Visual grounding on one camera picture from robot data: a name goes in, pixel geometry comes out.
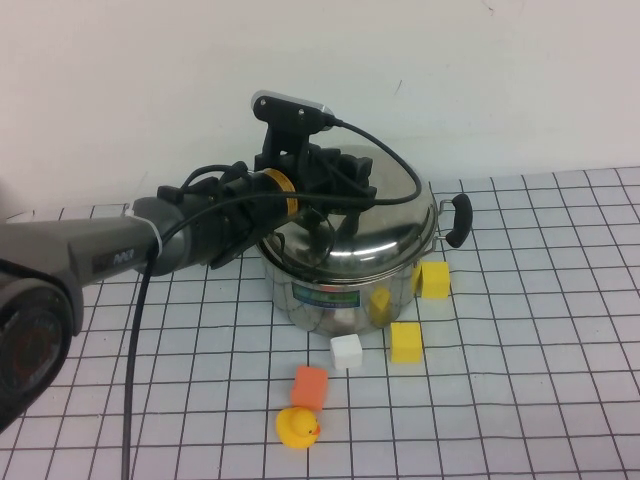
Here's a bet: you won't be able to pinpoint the yellow rubber duck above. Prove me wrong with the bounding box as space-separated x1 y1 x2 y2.
276 406 322 450

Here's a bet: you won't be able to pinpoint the steel lid with black knob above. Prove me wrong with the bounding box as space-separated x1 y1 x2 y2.
257 144 435 287

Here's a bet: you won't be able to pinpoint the white foam cube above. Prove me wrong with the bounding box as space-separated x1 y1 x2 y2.
329 334 363 371

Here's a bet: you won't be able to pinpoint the yellow foam cube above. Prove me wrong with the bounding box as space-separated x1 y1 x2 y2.
389 322 424 363
418 262 452 300

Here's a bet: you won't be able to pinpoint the orange foam block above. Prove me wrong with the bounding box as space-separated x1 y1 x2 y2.
290 365 330 412

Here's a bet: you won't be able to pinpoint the stainless steel pot black handles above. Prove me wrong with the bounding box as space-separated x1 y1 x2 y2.
259 193 474 337

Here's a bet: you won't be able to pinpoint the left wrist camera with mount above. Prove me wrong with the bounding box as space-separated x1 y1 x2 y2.
251 89 335 166

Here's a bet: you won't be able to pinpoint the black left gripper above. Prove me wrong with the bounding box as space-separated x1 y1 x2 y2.
253 143 378 234

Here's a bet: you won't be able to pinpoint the white black-grid tablecloth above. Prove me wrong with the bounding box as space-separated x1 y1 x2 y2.
0 165 640 480

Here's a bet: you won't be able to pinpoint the black camera cable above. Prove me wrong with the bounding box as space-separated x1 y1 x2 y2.
122 117 424 480

